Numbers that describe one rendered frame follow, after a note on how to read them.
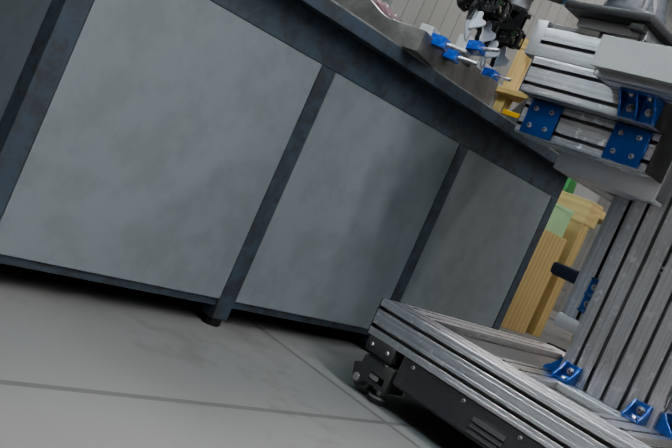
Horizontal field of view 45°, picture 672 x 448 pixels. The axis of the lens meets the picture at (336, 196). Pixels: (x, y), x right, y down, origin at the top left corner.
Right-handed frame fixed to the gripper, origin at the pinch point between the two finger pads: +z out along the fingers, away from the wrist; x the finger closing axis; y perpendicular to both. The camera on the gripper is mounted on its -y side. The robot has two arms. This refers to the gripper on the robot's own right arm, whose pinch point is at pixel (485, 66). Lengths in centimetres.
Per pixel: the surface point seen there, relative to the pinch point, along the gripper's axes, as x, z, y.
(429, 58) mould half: -55, 14, 23
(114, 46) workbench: -133, 44, 16
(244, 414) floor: -107, 95, 59
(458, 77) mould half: -29.5, 11.6, 14.3
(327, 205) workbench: -60, 58, 16
